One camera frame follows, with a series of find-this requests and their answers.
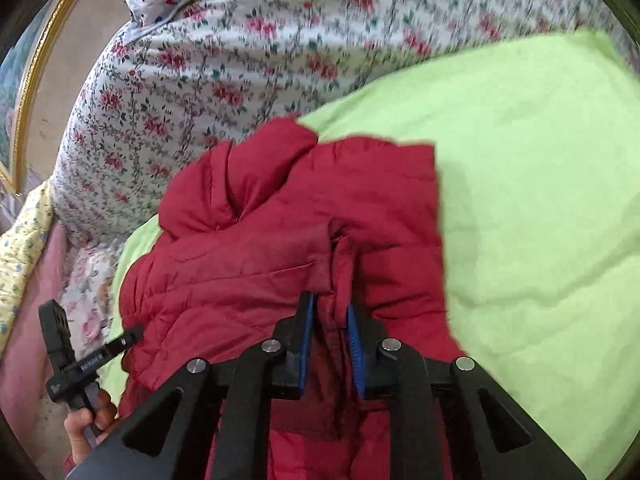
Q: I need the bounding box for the pink pillow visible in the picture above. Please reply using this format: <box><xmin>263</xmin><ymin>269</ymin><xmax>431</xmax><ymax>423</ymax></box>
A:
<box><xmin>0</xmin><ymin>225</ymin><xmax>126</xmax><ymax>461</ymax></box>

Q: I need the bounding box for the light green blanket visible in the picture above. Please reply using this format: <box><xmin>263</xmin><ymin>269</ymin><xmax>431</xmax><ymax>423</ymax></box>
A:
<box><xmin>97</xmin><ymin>30</ymin><xmax>640</xmax><ymax>480</ymax></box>

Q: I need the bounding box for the white red-flowered quilt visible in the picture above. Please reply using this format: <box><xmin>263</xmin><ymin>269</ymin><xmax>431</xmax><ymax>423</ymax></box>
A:
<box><xmin>52</xmin><ymin>0</ymin><xmax>640</xmax><ymax>256</ymax></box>

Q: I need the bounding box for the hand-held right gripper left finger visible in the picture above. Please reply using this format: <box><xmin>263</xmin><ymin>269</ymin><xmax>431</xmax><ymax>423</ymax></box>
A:
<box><xmin>65</xmin><ymin>291</ymin><xmax>316</xmax><ymax>480</ymax></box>

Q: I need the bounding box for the gold framed picture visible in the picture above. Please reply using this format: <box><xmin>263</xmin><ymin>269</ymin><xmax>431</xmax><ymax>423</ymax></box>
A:
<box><xmin>0</xmin><ymin>0</ymin><xmax>108</xmax><ymax>197</ymax></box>

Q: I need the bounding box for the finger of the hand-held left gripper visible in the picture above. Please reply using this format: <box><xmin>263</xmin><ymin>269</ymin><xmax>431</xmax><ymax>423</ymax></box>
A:
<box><xmin>101</xmin><ymin>324</ymin><xmax>146</xmax><ymax>361</ymax></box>

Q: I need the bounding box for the red quilted jacket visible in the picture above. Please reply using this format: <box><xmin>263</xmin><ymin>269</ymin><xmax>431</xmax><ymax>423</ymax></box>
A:
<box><xmin>117</xmin><ymin>117</ymin><xmax>468</xmax><ymax>480</ymax></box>

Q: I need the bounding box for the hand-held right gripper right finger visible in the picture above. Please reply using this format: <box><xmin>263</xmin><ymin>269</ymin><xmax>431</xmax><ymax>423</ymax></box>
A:
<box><xmin>345</xmin><ymin>303</ymin><xmax>588</xmax><ymax>480</ymax></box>

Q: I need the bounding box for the person's left hand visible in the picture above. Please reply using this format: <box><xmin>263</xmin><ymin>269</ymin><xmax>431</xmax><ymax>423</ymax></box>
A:
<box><xmin>64</xmin><ymin>390</ymin><xmax>119</xmax><ymax>463</ymax></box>

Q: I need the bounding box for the yellow flowered pillow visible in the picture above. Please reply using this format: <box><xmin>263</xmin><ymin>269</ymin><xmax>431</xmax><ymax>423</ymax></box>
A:
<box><xmin>0</xmin><ymin>180</ymin><xmax>56</xmax><ymax>353</ymax></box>

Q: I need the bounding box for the rose print sheet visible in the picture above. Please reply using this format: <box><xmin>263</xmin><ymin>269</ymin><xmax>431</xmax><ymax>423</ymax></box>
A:
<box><xmin>60</xmin><ymin>245</ymin><xmax>126</xmax><ymax>358</ymax></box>

